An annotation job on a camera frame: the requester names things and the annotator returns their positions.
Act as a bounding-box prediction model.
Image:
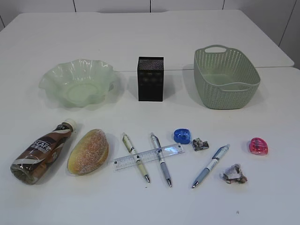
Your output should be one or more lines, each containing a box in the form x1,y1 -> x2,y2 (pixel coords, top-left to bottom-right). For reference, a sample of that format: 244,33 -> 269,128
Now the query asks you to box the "small paper ball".
192,138 -> 209,151

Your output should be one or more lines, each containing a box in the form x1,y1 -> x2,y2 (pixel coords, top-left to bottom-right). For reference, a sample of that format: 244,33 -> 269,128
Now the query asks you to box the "sugared bread bun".
67,129 -> 109,175

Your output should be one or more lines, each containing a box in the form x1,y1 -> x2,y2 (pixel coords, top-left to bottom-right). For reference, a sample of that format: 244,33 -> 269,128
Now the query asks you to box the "large paper ball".
221,164 -> 248,184

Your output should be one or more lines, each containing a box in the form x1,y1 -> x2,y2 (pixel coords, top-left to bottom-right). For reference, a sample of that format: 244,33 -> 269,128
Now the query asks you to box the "brown Nescafe coffee bottle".
10,119 -> 76,185

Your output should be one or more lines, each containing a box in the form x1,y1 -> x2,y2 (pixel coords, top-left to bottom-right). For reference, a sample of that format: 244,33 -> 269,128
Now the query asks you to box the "grey grip white pen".
150,133 -> 172,187

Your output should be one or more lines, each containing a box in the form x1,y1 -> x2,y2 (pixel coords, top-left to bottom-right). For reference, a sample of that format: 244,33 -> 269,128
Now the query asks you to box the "cream barrel pen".
121,133 -> 150,183

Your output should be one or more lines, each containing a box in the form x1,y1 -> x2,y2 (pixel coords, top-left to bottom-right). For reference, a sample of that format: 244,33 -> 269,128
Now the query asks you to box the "blue pencil sharpener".
173,128 -> 191,144

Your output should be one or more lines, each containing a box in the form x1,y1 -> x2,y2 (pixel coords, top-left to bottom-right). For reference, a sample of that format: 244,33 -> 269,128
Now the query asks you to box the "black mesh pen holder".
137,57 -> 164,102

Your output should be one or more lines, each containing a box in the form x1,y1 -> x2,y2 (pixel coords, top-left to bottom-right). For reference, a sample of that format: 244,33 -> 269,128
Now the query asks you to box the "green wavy glass plate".
38,59 -> 116,108

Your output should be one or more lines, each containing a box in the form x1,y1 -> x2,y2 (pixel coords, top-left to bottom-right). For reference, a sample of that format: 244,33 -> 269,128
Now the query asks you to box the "blue white pen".
191,144 -> 230,188

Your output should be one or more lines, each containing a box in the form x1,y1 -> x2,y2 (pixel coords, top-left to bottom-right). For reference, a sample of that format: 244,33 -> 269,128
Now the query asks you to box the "green woven plastic basket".
194,45 -> 261,110

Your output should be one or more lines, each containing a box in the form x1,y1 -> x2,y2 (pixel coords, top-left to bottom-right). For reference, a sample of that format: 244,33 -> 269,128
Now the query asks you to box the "pink pencil sharpener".
248,137 -> 269,156

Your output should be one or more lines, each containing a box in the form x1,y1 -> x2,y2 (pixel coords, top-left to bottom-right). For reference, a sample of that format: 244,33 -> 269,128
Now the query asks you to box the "clear plastic ruler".
112,144 -> 184,171

